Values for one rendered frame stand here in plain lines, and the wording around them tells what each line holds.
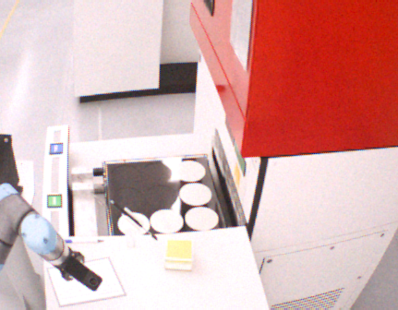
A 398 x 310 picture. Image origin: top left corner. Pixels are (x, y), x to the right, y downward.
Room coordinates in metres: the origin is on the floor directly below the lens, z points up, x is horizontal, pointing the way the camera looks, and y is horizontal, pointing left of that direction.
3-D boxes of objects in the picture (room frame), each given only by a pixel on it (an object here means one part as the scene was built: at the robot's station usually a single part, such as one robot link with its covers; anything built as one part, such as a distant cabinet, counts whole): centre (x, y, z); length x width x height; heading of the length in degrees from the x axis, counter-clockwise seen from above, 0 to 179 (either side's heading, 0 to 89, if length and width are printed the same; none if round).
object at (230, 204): (1.23, -0.10, 0.89); 0.44 x 0.02 x 0.10; 13
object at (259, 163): (1.40, -0.07, 1.02); 0.82 x 0.03 x 0.40; 13
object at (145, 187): (1.17, 0.11, 0.90); 0.34 x 0.34 x 0.01; 13
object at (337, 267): (1.48, -0.40, 0.41); 0.82 x 0.71 x 0.82; 13
